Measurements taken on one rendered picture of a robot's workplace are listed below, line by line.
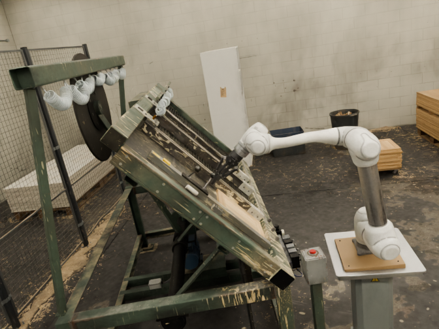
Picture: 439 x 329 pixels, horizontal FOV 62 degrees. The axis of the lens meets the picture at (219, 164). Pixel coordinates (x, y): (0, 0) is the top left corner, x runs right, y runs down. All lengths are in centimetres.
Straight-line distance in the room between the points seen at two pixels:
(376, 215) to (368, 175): 25
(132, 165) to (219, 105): 450
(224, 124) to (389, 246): 454
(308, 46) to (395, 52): 162
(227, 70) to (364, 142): 446
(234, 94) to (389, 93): 325
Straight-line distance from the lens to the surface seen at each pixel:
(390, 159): 558
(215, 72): 621
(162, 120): 293
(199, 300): 225
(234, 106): 625
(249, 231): 230
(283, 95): 763
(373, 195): 213
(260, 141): 183
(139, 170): 188
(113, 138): 185
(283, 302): 232
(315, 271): 224
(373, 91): 790
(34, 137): 198
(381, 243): 222
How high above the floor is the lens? 216
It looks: 18 degrees down
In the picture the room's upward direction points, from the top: 10 degrees counter-clockwise
